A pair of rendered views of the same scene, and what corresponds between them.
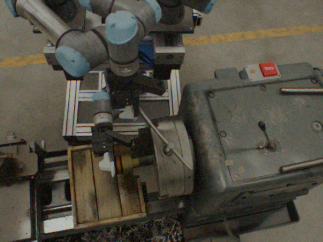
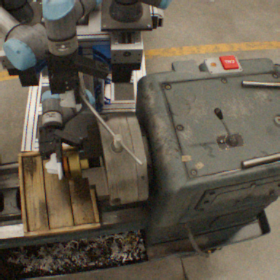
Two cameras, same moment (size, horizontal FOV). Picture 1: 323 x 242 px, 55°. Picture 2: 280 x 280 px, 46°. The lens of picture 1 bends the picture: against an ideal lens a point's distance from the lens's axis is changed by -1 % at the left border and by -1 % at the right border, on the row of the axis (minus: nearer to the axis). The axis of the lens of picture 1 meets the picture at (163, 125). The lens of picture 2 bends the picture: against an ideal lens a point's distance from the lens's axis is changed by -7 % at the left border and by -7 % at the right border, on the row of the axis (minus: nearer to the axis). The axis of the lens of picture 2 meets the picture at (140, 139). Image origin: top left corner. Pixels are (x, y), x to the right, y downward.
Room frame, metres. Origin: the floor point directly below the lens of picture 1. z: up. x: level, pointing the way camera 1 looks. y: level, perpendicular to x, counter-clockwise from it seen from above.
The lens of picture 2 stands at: (-0.09, -0.12, 2.17)
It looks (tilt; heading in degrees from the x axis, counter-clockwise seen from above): 60 degrees down; 2
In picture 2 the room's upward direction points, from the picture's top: 6 degrees clockwise
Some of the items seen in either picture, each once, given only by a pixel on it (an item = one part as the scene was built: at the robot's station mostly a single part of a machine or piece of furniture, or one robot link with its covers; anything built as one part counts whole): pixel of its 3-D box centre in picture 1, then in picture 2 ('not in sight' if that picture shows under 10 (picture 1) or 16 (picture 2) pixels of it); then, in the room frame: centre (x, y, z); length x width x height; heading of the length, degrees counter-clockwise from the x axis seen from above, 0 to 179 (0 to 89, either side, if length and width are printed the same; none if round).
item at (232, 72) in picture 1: (227, 78); (186, 71); (0.73, -0.22, 1.24); 0.09 x 0.08 x 0.03; 109
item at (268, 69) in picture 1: (267, 70); (229, 63); (0.79, -0.38, 1.26); 0.06 x 0.06 x 0.02; 19
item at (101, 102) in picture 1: (101, 106); (51, 106); (0.62, 0.27, 1.08); 0.11 x 0.08 x 0.09; 18
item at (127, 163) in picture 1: (127, 163); (75, 165); (0.38, 0.12, 1.08); 0.09 x 0.09 x 0.09; 19
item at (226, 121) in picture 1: (256, 139); (222, 139); (0.58, -0.40, 1.06); 0.59 x 0.48 x 0.39; 109
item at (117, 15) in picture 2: (169, 4); (126, 4); (1.11, 0.05, 1.21); 0.15 x 0.15 x 0.10
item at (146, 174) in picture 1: (149, 182); (100, 185); (0.32, 0.02, 1.09); 0.12 x 0.11 x 0.05; 19
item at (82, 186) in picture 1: (105, 181); (56, 189); (0.35, 0.21, 0.89); 0.36 x 0.30 x 0.04; 19
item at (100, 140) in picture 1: (103, 140); (51, 141); (0.46, 0.22, 1.08); 0.12 x 0.09 x 0.08; 18
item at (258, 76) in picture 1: (260, 75); (222, 68); (0.78, -0.36, 1.23); 0.13 x 0.08 x 0.05; 109
